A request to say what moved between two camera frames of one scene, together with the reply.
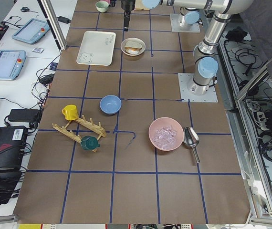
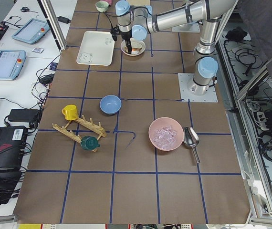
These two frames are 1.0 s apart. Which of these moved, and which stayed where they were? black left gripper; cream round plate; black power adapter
Moved: black left gripper
Stayed: black power adapter; cream round plate
